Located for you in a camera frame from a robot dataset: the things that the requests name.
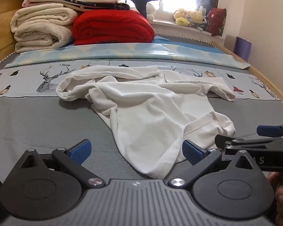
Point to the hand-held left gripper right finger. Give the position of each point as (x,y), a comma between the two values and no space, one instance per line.
(193,151)

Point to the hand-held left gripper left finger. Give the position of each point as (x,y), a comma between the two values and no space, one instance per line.
(81,151)

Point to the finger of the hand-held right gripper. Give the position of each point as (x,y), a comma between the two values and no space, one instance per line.
(268,130)
(228,141)

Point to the white long-sleeved shirt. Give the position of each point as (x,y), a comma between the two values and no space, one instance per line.
(143,113)

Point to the grey printed bed mat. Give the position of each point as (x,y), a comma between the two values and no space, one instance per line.
(37,122)

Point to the purple box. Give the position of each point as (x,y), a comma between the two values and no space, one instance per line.
(243,48)

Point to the light blue patterned sheet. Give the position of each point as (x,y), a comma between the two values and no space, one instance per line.
(132,50)

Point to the red folded blanket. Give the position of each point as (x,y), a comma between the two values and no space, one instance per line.
(113,27)

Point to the cream folded blanket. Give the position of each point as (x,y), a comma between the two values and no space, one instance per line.
(42,26)

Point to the yellow and pink plush toy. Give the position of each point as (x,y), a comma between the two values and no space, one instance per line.
(181,16)

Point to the dark patterned folded cloth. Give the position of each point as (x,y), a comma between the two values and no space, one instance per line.
(96,6)

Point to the white bear plush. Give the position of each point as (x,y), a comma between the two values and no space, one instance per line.
(151,10)

